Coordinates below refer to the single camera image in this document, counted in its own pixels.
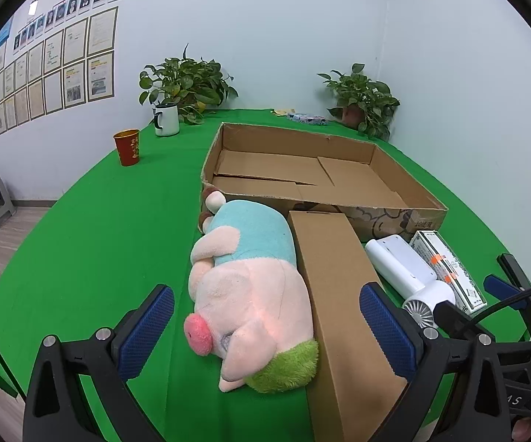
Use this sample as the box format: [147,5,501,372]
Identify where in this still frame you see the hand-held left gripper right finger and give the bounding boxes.
[359,282,512,442]

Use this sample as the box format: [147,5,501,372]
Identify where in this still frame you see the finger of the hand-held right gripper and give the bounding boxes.
[433,301,496,346]
[483,253,531,347]

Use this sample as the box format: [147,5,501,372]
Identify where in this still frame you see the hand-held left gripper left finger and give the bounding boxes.
[21,284,175,442]

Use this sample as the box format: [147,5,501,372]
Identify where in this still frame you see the white hair dryer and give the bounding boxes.
[402,280,456,329]

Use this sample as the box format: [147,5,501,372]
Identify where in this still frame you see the small cardboard box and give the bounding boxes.
[288,210,409,442]

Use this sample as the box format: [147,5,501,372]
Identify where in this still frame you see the white plastic device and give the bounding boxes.
[364,235,438,298]

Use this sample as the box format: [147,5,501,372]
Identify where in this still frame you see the pink plush pig toy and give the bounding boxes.
[183,187,320,394]

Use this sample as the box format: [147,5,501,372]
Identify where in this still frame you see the large cardboard box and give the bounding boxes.
[200,122,449,243]

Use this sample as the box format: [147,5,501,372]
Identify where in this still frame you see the person's right hand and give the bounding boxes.
[511,417,531,442]

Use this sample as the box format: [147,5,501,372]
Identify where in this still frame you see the white medicine box orange stickers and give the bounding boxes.
[408,231,488,316]

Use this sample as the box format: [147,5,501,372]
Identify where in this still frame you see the green tablecloth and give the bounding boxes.
[0,108,524,442]

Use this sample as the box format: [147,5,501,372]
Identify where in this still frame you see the red paper cup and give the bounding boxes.
[113,129,141,167]

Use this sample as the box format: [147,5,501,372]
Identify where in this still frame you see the white enamel mug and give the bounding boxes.
[151,104,180,137]

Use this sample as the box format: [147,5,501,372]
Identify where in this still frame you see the blue patterned packet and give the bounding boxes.
[288,112,328,126]

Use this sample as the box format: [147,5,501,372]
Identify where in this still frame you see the small potted green plant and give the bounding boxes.
[317,63,401,141]

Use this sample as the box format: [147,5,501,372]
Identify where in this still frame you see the large potted green plant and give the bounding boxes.
[138,43,239,125]

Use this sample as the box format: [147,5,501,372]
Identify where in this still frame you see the wall of framed certificates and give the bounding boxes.
[0,7,119,148]

